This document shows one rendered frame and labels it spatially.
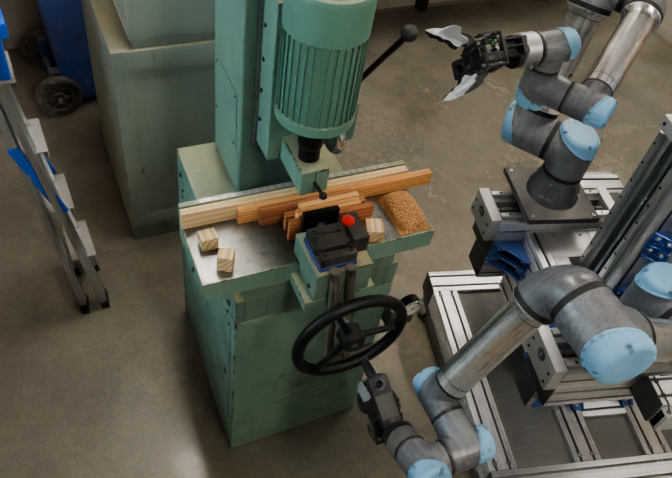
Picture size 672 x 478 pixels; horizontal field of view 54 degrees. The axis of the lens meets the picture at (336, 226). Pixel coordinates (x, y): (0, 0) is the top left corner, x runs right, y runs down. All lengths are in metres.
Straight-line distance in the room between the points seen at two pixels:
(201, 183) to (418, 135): 1.79
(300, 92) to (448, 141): 2.17
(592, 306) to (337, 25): 0.67
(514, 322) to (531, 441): 0.99
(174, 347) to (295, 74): 1.39
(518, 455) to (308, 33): 1.48
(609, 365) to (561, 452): 1.10
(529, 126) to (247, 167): 0.78
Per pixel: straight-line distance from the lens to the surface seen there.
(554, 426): 2.32
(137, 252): 2.75
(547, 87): 1.60
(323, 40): 1.26
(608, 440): 2.38
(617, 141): 3.91
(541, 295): 1.27
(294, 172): 1.55
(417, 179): 1.77
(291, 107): 1.38
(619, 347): 1.20
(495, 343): 1.35
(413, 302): 1.80
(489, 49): 1.45
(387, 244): 1.64
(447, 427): 1.44
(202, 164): 1.91
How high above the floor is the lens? 2.09
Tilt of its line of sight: 47 degrees down
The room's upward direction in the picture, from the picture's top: 11 degrees clockwise
